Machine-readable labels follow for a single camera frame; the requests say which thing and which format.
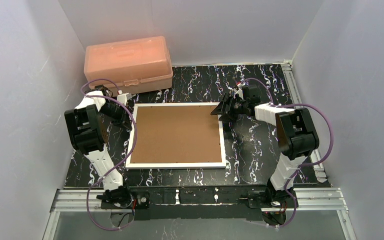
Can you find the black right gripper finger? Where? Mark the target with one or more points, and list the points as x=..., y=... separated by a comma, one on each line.
x=229, y=116
x=224, y=106

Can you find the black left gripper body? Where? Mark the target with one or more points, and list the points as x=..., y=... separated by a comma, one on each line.
x=124, y=116

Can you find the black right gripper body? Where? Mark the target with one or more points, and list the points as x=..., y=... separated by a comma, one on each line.
x=229, y=106

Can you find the brown backing board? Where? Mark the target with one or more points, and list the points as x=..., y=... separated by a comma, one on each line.
x=178, y=132

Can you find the white picture frame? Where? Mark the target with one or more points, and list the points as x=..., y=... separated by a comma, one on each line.
x=178, y=165

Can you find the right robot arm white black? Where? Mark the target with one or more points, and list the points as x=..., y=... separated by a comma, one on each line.
x=296, y=135

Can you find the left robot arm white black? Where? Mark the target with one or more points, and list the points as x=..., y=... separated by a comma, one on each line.
x=88, y=135

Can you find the pink plastic storage box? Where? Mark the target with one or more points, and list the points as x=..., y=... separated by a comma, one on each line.
x=134, y=66

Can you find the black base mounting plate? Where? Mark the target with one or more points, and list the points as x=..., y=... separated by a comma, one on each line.
x=249, y=202

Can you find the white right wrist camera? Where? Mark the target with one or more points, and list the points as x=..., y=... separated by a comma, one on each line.
x=238, y=92

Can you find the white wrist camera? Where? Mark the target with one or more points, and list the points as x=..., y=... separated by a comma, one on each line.
x=238, y=92
x=123, y=97

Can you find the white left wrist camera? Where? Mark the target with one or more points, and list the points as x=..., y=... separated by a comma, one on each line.
x=123, y=97

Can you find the aluminium front rail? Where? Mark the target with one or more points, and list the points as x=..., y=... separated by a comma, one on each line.
x=322, y=215

